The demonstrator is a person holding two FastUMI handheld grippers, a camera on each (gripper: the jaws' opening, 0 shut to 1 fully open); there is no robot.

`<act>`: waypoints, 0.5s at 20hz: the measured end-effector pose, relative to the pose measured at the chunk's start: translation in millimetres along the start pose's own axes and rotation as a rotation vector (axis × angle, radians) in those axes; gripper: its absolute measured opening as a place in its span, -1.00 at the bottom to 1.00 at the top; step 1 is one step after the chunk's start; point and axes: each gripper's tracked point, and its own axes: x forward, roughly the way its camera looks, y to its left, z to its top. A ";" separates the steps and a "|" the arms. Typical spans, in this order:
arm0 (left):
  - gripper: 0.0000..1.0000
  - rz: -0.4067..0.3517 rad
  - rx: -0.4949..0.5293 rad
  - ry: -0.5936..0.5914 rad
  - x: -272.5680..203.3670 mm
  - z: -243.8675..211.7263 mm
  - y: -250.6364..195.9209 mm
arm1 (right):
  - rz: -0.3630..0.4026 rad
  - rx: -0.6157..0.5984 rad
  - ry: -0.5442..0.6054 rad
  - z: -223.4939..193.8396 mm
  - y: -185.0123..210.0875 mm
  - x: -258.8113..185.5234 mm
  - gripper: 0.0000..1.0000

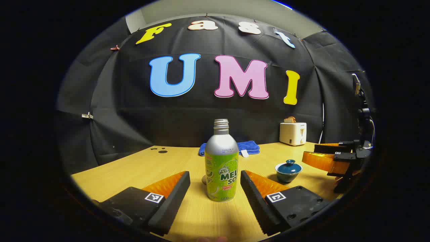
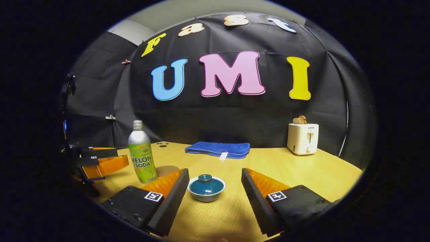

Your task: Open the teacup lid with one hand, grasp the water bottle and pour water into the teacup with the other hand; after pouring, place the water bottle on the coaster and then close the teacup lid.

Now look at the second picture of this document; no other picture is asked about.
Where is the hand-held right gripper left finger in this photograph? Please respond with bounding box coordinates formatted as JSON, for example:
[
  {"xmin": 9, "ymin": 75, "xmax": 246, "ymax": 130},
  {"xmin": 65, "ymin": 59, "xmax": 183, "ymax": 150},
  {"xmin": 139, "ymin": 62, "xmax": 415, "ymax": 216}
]
[{"xmin": 102, "ymin": 168, "xmax": 190, "ymax": 237}]

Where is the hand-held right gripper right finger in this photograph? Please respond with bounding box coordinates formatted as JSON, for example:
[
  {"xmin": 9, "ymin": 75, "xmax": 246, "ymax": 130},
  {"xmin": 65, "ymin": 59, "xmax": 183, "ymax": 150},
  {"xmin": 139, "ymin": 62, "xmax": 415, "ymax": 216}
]
[{"xmin": 241, "ymin": 167, "xmax": 341, "ymax": 237}]

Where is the white teacup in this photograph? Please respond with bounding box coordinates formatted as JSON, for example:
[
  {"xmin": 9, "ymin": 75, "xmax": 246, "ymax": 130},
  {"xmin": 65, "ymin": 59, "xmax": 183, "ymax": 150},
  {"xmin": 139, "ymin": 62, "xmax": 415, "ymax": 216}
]
[{"xmin": 187, "ymin": 176, "xmax": 226, "ymax": 202}]

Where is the round brown coaster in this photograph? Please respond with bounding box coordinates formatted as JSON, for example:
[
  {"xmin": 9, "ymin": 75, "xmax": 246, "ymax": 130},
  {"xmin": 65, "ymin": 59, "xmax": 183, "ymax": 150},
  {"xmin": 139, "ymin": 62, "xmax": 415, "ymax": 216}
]
[{"xmin": 156, "ymin": 165, "xmax": 180, "ymax": 177}]

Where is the silver green water bottle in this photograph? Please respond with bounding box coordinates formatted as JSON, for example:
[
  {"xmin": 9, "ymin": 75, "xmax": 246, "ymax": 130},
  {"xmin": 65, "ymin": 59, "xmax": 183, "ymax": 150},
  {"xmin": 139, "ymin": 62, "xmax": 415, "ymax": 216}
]
[{"xmin": 128, "ymin": 120, "xmax": 158, "ymax": 185}]

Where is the teal teacup lid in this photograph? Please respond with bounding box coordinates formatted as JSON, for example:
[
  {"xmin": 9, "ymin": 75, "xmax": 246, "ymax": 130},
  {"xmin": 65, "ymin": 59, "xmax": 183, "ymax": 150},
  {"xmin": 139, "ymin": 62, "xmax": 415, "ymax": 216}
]
[{"xmin": 190, "ymin": 174, "xmax": 225, "ymax": 196}]

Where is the blue folded towel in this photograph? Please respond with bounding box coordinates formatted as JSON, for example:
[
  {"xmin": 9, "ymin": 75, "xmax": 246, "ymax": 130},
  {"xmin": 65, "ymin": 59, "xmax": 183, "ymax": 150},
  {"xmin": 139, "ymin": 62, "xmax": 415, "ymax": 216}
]
[{"xmin": 185, "ymin": 142, "xmax": 251, "ymax": 161}]

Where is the white toaster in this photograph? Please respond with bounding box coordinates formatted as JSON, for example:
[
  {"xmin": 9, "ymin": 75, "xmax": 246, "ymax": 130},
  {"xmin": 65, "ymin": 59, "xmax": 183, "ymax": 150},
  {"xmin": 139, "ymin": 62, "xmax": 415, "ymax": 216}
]
[{"xmin": 287, "ymin": 123, "xmax": 319, "ymax": 156}]

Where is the black backdrop cloth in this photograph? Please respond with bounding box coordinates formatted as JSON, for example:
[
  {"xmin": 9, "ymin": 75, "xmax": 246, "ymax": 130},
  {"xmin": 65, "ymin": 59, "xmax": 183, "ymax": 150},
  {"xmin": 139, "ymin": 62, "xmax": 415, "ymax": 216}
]
[{"xmin": 66, "ymin": 12, "xmax": 375, "ymax": 170}]

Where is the white cable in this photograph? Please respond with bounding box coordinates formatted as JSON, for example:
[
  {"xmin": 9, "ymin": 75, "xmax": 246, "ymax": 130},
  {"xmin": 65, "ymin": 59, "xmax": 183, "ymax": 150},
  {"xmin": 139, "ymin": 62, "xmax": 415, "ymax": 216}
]
[{"xmin": 338, "ymin": 101, "xmax": 350, "ymax": 158}]

